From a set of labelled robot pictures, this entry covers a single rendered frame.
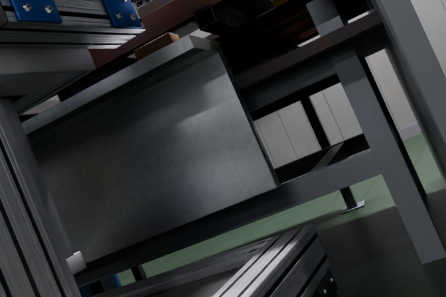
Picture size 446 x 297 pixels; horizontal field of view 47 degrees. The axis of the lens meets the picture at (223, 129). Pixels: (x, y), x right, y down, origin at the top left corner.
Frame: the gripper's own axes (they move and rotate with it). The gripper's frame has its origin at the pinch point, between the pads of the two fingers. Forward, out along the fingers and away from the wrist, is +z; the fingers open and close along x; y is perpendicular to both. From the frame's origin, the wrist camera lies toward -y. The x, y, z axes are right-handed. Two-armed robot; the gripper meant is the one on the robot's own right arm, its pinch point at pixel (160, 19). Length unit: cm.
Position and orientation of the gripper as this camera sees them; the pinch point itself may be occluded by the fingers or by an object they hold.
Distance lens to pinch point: 179.4
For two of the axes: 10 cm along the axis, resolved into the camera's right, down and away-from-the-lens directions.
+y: -8.7, 3.9, 3.0
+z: 4.0, 9.2, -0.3
